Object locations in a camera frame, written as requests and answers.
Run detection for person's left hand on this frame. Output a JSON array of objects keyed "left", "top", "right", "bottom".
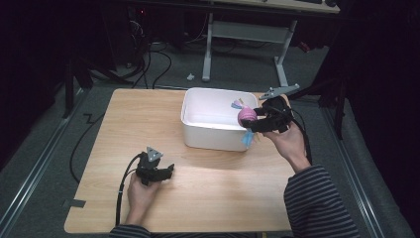
[{"left": 126, "top": 172, "right": 162, "bottom": 220}]

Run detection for dark computer tower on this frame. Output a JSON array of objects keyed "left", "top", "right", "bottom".
[{"left": 111, "top": 5, "right": 151, "bottom": 68}]

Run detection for black metal stand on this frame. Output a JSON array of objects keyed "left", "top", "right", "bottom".
[
  {"left": 61, "top": 58, "right": 96, "bottom": 120},
  {"left": 286, "top": 73, "right": 349, "bottom": 141}
]

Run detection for person's right hand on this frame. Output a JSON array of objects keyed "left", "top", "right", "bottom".
[{"left": 262, "top": 95, "right": 312, "bottom": 175}]

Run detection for pink ball rope toy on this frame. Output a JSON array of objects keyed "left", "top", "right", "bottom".
[{"left": 230, "top": 97, "right": 263, "bottom": 149}]

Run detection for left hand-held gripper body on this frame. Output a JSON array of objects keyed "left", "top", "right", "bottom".
[{"left": 135, "top": 146, "right": 164, "bottom": 186}]

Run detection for black looped cables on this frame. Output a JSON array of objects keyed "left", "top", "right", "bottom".
[{"left": 131, "top": 42, "right": 173, "bottom": 89}]

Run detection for metal floor rail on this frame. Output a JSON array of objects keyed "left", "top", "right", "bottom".
[
  {"left": 0, "top": 88, "right": 85, "bottom": 230},
  {"left": 324, "top": 108, "right": 386, "bottom": 238}
]

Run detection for desk with grey legs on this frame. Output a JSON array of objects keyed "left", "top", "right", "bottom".
[{"left": 201, "top": 0, "right": 341, "bottom": 90}]

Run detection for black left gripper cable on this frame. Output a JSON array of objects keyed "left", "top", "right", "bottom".
[{"left": 114, "top": 152, "right": 147, "bottom": 227}]

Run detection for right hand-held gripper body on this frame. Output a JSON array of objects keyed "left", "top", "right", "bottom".
[{"left": 258, "top": 82, "right": 301, "bottom": 135}]

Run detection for white plastic bin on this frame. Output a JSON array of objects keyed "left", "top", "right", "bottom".
[{"left": 180, "top": 86, "right": 261, "bottom": 153}]

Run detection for black floor cable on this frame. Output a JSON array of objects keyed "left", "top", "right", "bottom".
[{"left": 68, "top": 112, "right": 106, "bottom": 184}]

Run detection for grey tape piece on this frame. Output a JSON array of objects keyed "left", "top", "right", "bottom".
[{"left": 61, "top": 197, "right": 87, "bottom": 209}]

